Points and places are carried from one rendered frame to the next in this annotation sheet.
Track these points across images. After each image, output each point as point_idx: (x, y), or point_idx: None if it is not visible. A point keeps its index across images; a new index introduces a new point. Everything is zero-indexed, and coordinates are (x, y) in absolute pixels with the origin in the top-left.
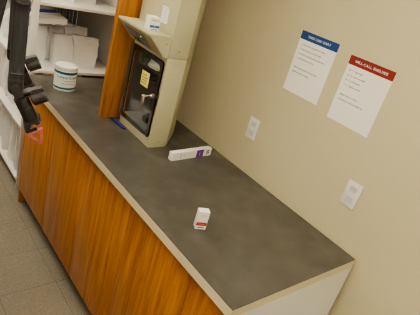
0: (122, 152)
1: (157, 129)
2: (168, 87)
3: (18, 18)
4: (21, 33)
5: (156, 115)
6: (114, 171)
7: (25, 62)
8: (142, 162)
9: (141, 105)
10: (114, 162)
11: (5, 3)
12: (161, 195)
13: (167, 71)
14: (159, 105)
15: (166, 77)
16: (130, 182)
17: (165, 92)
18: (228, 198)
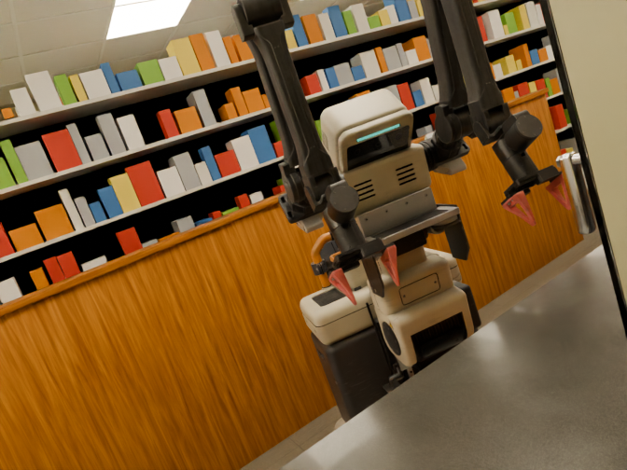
0: (503, 389)
1: None
2: (620, 85)
3: (267, 66)
4: (277, 90)
5: (622, 253)
6: (355, 426)
7: (502, 134)
8: (477, 453)
9: (571, 203)
10: (411, 406)
11: (257, 50)
12: None
13: (562, 0)
14: (615, 198)
15: (575, 32)
16: None
17: (616, 115)
18: None
